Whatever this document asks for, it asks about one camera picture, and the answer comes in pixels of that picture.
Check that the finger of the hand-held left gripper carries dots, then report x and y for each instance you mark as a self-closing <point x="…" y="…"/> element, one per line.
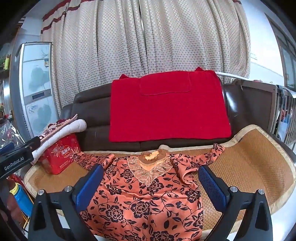
<point x="31" y="143"/>

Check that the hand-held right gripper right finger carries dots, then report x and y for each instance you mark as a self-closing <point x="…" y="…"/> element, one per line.
<point x="211" y="185"/>

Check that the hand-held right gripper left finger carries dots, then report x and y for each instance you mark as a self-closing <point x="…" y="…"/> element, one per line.
<point x="89" y="185"/>

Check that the orange floral blouse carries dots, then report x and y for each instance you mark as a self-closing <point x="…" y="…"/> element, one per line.
<point x="138" y="204"/>

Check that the clear plastic wrap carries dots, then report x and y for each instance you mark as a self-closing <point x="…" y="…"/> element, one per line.
<point x="11" y="132"/>

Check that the red printed box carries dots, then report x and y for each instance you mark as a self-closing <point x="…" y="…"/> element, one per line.
<point x="60" y="153"/>

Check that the blue bottle with yellow cap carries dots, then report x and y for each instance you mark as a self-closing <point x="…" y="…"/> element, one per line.
<point x="22" y="199"/>

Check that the white quilted floral blanket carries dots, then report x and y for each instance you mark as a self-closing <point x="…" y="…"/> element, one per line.
<point x="69" y="128"/>

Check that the woven rattan seat mat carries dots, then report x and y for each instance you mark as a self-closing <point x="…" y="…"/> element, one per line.
<point x="249" y="157"/>

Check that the silver refrigerator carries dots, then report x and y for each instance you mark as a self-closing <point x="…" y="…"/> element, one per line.
<point x="37" y="88"/>

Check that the brown leather sofa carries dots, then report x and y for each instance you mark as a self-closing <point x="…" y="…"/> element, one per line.
<point x="92" y="111"/>

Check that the green bottle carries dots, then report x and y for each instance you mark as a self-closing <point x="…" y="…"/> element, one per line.
<point x="7" y="62"/>

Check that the red cloth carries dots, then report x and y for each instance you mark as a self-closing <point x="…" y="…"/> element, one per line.
<point x="168" y="109"/>

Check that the wooden slatted crib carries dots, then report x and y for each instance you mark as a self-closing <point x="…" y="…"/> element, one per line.
<point x="261" y="102"/>

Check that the white metal bar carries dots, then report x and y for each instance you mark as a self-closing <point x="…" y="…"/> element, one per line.
<point x="229" y="75"/>

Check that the brown framed window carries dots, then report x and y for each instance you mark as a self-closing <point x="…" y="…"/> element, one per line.
<point x="286" y="58"/>

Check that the beige dotted curtain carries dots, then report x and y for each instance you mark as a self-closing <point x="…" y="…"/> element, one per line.
<point x="150" y="41"/>

